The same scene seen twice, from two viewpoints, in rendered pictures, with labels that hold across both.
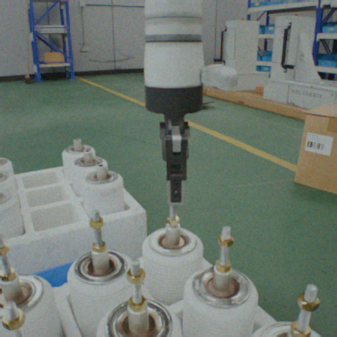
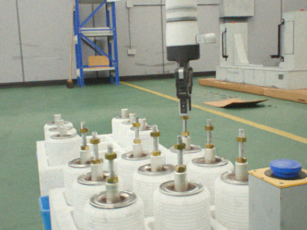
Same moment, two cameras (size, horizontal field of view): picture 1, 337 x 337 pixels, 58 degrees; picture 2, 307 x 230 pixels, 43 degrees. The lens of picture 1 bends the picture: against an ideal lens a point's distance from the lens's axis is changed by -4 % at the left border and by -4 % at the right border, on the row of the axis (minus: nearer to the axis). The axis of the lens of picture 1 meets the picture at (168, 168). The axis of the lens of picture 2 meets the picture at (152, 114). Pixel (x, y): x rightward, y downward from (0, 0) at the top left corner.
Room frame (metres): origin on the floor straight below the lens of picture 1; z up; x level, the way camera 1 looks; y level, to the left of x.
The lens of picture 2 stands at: (-0.48, -0.11, 0.48)
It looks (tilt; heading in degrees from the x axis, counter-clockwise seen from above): 9 degrees down; 11
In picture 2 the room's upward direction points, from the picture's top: 2 degrees counter-clockwise
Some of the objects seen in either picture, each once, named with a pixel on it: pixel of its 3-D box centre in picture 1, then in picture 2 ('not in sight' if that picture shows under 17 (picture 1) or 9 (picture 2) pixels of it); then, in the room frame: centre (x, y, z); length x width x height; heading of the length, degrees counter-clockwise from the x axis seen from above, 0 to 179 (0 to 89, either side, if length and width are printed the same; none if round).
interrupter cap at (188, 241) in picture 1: (172, 241); (186, 149); (0.41, -0.01, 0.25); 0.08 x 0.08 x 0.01
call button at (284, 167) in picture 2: not in sight; (285, 170); (0.04, -0.18, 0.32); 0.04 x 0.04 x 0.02
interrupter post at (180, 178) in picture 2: not in sight; (181, 180); (0.15, -0.03, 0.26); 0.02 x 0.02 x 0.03
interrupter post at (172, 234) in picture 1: (172, 234); (185, 144); (0.41, -0.01, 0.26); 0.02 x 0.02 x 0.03
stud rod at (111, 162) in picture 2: not in sight; (111, 168); (0.09, 0.07, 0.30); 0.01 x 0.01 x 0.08; 33
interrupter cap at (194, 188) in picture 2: not in sight; (181, 188); (0.15, -0.03, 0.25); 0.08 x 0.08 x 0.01
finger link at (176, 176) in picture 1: (176, 186); (183, 102); (0.36, -0.01, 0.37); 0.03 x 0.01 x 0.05; 1
